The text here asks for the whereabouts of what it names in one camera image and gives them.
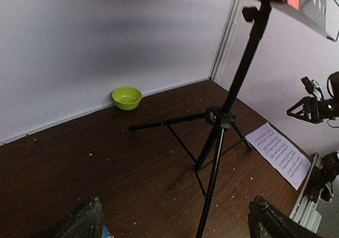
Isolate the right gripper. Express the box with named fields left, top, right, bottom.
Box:
left=287, top=97, right=323, bottom=124

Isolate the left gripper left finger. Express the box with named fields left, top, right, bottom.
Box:
left=31, top=196, right=104, bottom=237

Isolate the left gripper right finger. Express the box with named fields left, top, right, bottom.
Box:
left=248, top=196, right=319, bottom=237

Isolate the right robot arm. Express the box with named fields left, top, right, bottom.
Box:
left=287, top=72, right=338, bottom=124

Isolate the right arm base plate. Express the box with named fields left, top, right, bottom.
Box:
left=305, top=151, right=338, bottom=203

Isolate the black music stand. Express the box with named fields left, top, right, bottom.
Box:
left=130, top=0, right=338, bottom=237

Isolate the green plastic bowl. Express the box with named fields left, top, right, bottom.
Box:
left=111, top=87, right=142, bottom=111

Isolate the blue metronome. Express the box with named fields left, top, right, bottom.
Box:
left=101, top=225, right=114, bottom=238

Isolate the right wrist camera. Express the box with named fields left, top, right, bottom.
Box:
left=301, top=76, right=324, bottom=101

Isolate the white sheet music paper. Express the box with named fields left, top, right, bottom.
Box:
left=245, top=122, right=311, bottom=190

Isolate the right aluminium corner post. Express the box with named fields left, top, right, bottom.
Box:
left=209, top=0, right=245, bottom=83

